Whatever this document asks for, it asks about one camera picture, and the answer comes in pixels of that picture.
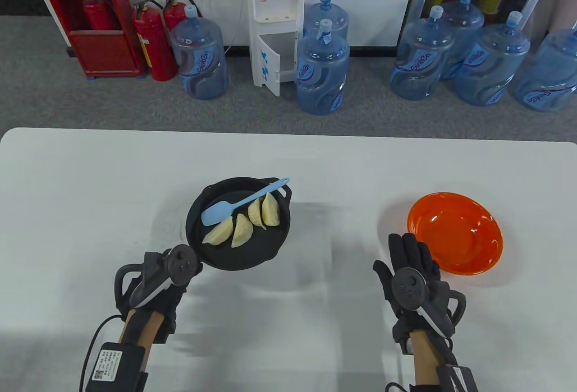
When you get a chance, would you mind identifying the white water dispenser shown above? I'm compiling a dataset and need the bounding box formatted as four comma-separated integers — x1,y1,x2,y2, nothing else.
249,0,305,97

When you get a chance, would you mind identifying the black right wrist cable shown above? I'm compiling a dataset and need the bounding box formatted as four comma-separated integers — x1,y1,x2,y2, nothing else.
385,338,456,392

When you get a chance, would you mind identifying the black left wrist sensor box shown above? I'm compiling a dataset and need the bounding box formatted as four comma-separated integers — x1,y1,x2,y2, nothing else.
92,342,147,392

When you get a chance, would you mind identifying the blue dessert shovel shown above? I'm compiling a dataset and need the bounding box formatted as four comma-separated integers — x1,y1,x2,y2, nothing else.
201,178,290,226

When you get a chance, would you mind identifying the black right wrist sensor box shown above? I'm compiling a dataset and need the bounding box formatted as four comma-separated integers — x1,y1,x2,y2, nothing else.
435,364,478,392

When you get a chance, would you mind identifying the black frying pan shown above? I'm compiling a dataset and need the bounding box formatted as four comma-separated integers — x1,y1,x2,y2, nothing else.
186,177,293,272

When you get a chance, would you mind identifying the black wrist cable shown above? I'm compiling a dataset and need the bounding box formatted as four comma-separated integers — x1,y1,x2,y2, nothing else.
385,338,456,392
79,315,124,392

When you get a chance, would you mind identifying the black wrist sensor box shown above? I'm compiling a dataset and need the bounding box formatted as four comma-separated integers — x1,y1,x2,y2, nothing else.
92,342,147,392
435,364,478,392

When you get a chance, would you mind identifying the blue water jug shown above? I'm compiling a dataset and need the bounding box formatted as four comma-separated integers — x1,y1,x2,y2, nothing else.
296,19,351,116
509,18,577,113
453,11,531,107
390,5,456,101
440,0,485,81
170,5,229,101
303,0,350,41

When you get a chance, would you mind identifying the person's right forearm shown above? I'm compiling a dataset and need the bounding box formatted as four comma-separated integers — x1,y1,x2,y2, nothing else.
408,331,447,386

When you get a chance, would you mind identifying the black grey right hand controller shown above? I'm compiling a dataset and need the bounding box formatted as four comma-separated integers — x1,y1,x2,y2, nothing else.
390,267,467,337

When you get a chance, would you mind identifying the person's right hand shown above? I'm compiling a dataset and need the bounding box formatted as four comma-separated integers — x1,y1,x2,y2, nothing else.
373,233,456,356

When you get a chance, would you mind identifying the person's left hand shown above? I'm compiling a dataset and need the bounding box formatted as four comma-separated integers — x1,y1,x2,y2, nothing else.
115,250,203,343

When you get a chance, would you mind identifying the black grey left hand controller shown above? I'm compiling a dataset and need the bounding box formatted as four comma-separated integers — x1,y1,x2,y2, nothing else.
114,244,202,309

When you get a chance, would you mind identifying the white cable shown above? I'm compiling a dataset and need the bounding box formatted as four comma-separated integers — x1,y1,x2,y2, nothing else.
198,0,248,56

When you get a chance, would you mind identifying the tall red fire extinguisher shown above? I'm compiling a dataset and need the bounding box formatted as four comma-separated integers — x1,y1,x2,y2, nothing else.
132,0,177,82

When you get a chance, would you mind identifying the red extinguisher inside cabinet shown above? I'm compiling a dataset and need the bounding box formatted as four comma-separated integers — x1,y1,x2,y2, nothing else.
82,0,119,32

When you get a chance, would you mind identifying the red fire extinguisher cabinet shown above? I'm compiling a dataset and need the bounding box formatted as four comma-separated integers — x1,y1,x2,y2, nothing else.
37,0,147,79

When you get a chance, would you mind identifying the short red fire extinguisher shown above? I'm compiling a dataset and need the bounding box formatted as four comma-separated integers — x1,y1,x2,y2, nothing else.
161,0,202,34

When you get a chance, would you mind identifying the orange plastic bowl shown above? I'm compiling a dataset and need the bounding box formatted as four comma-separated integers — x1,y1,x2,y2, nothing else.
407,192,504,276

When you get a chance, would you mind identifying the pale yellow dumpling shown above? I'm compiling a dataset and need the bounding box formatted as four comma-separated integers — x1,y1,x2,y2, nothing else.
231,214,254,249
202,218,234,246
248,198,268,231
262,191,281,226

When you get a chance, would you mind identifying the person's left forearm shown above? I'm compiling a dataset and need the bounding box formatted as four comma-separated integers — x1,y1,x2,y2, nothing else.
119,311,163,365

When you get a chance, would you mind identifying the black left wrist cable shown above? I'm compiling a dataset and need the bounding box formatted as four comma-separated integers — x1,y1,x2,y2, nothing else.
79,315,124,392

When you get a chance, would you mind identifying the black grey hand controller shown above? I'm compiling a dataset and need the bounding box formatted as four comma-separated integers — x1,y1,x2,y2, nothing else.
114,244,202,309
390,267,467,337

